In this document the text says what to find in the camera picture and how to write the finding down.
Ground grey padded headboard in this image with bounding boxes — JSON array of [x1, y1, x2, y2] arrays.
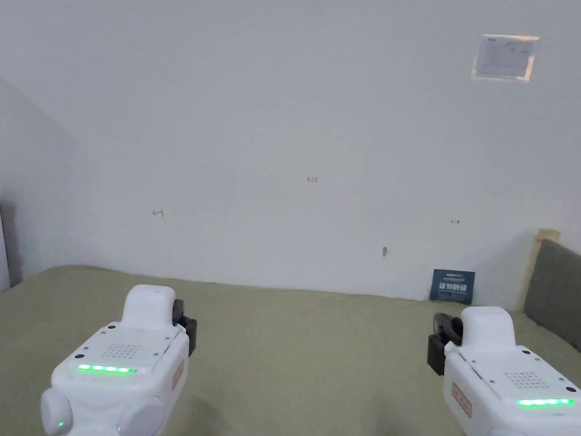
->
[[516, 228, 581, 354]]

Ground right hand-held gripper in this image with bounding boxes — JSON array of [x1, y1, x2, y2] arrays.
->
[[427, 306, 581, 436]]

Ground grey and white panel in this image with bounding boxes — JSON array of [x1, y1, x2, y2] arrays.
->
[[0, 199, 23, 291]]

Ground paper sheet taped on wall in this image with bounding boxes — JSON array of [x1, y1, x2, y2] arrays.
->
[[471, 33, 540, 83]]

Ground dark blue card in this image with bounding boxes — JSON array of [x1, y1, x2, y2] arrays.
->
[[430, 269, 476, 304]]

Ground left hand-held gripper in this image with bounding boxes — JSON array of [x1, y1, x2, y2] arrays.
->
[[40, 284, 198, 436]]

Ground bed with pale green sheet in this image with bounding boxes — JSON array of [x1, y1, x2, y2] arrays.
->
[[0, 265, 581, 436]]

